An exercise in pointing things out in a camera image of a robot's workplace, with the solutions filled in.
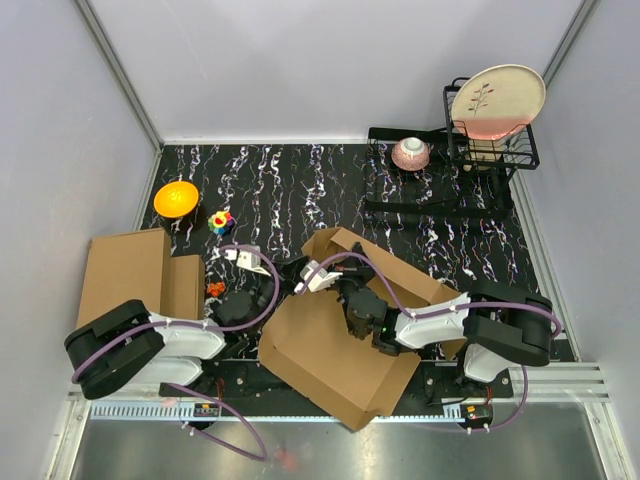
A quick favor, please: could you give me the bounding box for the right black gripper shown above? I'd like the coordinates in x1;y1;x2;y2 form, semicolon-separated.
323;241;377;311

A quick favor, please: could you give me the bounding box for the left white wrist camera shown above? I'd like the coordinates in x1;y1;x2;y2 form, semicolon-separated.
219;245;271;277

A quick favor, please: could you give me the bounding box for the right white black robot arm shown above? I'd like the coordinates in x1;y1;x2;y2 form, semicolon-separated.
333;267;561;397

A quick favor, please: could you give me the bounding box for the orange bowl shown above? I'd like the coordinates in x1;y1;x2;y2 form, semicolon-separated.
153;181;199;219

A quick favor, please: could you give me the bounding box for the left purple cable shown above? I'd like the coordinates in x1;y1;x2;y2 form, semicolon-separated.
72;244;281;461

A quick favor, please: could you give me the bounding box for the beige cup in rack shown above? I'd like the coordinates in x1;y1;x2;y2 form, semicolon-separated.
463;139;505;172

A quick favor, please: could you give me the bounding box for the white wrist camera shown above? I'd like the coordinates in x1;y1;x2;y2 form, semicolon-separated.
219;245;271;277
294;260;342;295

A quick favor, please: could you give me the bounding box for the colourful flower toy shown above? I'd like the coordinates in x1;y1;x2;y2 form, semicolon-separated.
207;211;235;235

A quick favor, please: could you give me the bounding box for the pink patterned ceramic bowl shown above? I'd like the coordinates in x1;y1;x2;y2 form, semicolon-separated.
391;137;430;172

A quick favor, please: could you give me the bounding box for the small orange toy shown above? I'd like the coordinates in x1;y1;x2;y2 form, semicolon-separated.
206;281;226;298

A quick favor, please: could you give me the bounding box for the black wire dish rack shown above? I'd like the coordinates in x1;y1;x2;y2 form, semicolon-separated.
364;77;540;220

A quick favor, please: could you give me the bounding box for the beige plate with leaf pattern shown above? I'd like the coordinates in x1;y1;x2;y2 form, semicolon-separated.
451;64;546;141

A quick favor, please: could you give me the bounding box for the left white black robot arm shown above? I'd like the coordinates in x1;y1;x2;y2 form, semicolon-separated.
64;277;280;400

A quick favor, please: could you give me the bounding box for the brown cardboard box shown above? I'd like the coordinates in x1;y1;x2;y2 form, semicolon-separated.
76;228;205;328
258;227;459;431

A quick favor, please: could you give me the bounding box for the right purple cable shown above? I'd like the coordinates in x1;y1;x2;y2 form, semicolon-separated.
299;251;564;434

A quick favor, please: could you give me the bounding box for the purple cable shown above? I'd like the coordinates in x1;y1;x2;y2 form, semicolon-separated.
299;251;564;434
72;244;281;461

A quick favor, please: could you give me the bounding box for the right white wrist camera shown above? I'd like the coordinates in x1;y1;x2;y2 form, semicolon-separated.
294;260;342;295

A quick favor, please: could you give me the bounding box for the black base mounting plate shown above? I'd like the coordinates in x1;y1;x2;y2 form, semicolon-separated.
187;360;514;403

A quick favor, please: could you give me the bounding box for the closed brown cardboard box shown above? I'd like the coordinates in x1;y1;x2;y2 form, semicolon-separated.
76;228;205;328

